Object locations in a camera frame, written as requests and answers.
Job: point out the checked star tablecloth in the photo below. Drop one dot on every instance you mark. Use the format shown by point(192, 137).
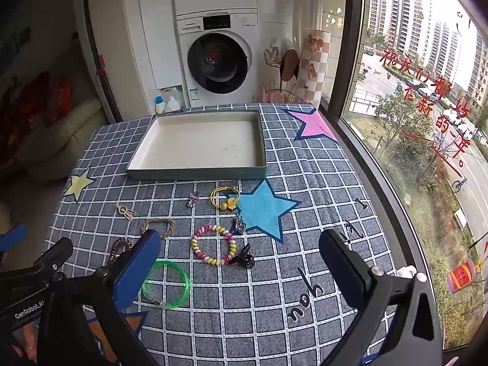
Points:
point(305, 167)

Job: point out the blue cap detergent bottle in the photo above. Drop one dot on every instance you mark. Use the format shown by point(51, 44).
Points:
point(160, 105)

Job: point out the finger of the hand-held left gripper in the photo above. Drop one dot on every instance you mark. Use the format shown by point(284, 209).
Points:
point(55, 253)
point(13, 238)

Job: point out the red door latch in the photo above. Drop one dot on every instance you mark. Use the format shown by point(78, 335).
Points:
point(101, 66)

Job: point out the cream sofa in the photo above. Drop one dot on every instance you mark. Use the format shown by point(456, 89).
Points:
point(57, 133)

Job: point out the striped red window sticker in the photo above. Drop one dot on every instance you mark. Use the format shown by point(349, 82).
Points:
point(462, 277)

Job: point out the black claw clip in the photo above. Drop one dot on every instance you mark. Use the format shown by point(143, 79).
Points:
point(242, 257)

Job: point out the white washing machine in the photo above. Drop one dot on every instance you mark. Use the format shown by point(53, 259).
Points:
point(246, 84)

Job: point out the red cushion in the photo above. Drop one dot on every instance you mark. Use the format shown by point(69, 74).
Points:
point(42, 99)

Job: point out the white cabinet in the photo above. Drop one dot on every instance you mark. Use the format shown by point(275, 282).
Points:
point(156, 30)

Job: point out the brown slipper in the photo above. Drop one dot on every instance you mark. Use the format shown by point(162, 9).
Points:
point(289, 64)

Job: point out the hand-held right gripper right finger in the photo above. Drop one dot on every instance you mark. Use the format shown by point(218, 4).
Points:
point(345, 261)

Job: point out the beige rabbit hair clip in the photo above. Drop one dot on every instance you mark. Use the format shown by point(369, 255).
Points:
point(125, 212)

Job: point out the white detergent bottle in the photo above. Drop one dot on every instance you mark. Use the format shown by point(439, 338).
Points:
point(173, 103)

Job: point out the grey-blue shallow tray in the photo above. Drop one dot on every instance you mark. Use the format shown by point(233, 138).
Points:
point(198, 145)

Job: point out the red window lettering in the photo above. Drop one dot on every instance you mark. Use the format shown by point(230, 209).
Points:
point(415, 74)

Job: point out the checkered rolled mat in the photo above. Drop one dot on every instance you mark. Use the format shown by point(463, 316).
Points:
point(314, 64)

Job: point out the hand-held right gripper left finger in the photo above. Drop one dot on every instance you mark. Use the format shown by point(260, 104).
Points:
point(137, 265)

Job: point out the person's left hand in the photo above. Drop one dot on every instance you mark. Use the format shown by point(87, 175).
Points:
point(26, 345)

